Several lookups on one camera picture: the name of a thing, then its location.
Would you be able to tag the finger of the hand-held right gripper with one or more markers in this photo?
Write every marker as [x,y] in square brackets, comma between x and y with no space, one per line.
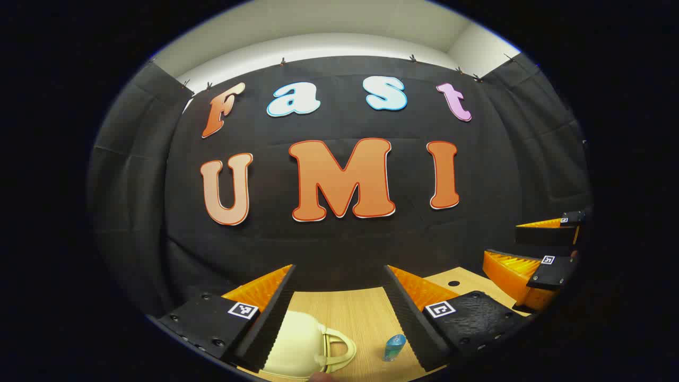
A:
[554,273]
[546,236]

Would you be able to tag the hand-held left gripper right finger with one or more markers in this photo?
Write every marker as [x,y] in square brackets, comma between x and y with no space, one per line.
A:
[411,323]

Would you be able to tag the cream yellow small suitcase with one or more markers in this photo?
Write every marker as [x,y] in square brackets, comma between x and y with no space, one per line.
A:
[297,345]

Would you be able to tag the blue clear toner bottle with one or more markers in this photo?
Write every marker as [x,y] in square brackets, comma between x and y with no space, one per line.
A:
[394,348]

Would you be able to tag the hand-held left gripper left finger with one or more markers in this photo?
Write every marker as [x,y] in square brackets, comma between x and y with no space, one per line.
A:
[273,313]

